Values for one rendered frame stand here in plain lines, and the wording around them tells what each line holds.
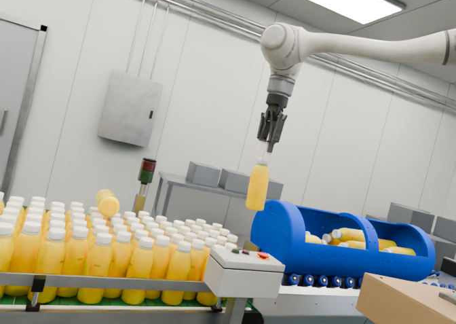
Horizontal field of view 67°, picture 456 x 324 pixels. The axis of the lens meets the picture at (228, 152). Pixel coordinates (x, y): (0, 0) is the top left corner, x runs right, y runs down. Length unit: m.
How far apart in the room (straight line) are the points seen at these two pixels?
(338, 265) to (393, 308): 0.42
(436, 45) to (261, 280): 0.85
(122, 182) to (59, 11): 2.12
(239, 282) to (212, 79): 3.94
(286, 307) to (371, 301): 0.36
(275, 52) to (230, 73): 3.81
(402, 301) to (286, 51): 0.75
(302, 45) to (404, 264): 1.13
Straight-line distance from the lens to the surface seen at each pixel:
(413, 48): 1.22
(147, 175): 1.51
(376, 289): 1.18
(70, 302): 1.07
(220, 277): 0.97
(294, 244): 1.32
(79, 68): 4.58
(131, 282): 1.04
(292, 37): 1.04
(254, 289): 1.03
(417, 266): 1.88
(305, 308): 1.49
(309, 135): 5.34
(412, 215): 5.07
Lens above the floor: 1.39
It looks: 1 degrees down
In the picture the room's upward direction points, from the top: 14 degrees clockwise
